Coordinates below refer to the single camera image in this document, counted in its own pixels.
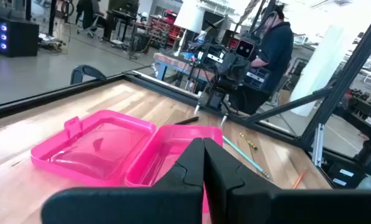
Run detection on pink plastic supply box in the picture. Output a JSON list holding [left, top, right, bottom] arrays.
[[30, 109, 224, 215]]

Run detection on black box white labels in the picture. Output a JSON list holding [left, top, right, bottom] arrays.
[[323, 155, 368, 190]]

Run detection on black aluminium table frame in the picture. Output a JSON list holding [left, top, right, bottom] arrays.
[[0, 2, 371, 190]]

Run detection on black lit computer tower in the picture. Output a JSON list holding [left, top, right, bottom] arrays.
[[0, 16, 40, 58]]

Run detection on teal pencil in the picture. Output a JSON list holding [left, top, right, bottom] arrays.
[[222, 136, 272, 180]]

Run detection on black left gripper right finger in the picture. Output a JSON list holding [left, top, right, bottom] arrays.
[[203, 138, 371, 224]]

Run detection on orange pencil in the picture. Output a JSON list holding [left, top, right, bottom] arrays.
[[291, 167, 308, 190]]

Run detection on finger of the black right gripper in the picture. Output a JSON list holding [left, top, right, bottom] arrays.
[[245, 67, 270, 91], [199, 47, 226, 68]]

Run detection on black monitor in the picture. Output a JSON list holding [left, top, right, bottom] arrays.
[[108, 0, 139, 15]]

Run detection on white shade table lamp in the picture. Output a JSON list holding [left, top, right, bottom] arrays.
[[173, 0, 205, 57]]

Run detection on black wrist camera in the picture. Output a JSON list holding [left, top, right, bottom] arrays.
[[234, 39, 256, 60]]

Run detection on red parts bin shelf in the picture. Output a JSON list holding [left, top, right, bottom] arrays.
[[149, 11, 181, 49]]

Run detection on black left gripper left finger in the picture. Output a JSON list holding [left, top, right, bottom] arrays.
[[40, 138, 204, 224]]

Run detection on slim black pen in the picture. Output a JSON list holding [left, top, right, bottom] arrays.
[[174, 116, 200, 126]]

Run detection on black table clamp handle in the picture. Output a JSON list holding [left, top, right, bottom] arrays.
[[70, 64, 107, 85]]

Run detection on black standing desk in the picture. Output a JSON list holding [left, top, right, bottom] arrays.
[[106, 9, 139, 43]]

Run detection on silver frame bracket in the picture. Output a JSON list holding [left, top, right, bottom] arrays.
[[311, 123, 326, 168]]

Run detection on black office chair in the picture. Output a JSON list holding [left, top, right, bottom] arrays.
[[76, 14, 105, 40]]

